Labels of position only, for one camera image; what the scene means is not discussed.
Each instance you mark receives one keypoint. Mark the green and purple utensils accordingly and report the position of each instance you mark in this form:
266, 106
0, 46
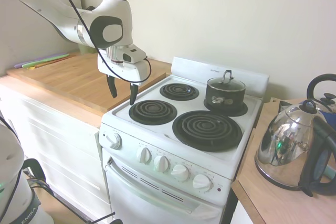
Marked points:
42, 59

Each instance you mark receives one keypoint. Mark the green plastic utensil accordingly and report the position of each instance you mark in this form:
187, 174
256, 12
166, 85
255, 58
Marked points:
44, 62

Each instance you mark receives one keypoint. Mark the white electric stove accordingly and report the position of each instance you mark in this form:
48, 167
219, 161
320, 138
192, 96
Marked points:
147, 200

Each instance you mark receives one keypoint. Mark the green container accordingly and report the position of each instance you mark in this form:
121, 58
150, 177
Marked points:
85, 48

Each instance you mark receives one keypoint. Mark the white stove knob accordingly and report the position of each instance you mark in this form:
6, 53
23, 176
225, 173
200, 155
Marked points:
144, 155
201, 181
180, 172
161, 163

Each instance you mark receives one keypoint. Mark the large black coil burner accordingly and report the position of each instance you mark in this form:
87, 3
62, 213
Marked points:
207, 130

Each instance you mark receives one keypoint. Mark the orange plastic utensil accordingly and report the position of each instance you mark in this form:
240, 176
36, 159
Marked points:
56, 61

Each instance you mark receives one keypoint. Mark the large wooden cutting board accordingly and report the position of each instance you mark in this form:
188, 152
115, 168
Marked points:
78, 77

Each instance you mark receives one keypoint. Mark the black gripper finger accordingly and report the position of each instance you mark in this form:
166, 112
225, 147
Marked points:
112, 87
133, 94

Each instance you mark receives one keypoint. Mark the red indicator light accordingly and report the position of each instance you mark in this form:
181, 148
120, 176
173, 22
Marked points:
219, 189

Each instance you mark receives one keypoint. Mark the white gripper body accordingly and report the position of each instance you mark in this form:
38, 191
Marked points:
123, 73

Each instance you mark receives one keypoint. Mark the white kitchen cabinet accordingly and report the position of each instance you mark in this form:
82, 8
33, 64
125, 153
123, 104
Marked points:
60, 142

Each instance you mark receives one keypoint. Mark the black cooking pot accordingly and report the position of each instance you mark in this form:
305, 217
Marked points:
223, 98

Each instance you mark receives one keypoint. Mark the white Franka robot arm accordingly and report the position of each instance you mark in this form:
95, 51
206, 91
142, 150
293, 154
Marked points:
113, 11

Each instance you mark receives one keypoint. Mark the silver electric kettle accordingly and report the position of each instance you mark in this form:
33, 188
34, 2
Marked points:
286, 140

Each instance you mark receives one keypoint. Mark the large white oven knob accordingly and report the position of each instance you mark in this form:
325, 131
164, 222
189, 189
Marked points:
114, 140

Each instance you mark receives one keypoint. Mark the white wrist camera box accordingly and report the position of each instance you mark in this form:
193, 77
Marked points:
134, 52

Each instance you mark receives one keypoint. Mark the glass pot lid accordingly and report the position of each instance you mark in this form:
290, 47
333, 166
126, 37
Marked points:
236, 85

